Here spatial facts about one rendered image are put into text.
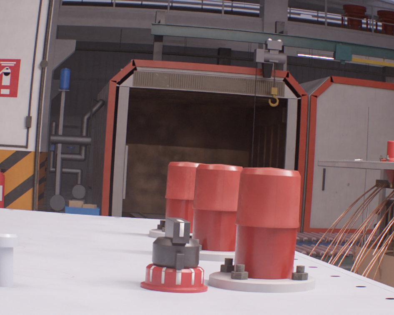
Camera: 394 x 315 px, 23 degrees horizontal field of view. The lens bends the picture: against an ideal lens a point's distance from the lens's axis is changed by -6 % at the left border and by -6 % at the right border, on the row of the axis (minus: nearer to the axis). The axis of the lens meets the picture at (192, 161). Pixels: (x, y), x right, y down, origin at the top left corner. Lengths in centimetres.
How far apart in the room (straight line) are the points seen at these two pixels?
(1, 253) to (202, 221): 52
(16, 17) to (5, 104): 109
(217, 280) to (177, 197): 66
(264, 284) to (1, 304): 34
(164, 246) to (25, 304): 23
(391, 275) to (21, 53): 830
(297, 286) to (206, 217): 36
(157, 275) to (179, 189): 71
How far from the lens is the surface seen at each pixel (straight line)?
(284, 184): 108
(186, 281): 103
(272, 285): 106
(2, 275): 96
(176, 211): 174
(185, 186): 173
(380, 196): 460
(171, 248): 103
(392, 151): 403
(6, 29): 1176
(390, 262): 402
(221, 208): 140
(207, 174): 141
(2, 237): 95
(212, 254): 138
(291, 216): 109
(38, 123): 1160
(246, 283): 106
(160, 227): 179
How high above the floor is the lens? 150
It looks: level
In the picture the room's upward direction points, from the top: 3 degrees clockwise
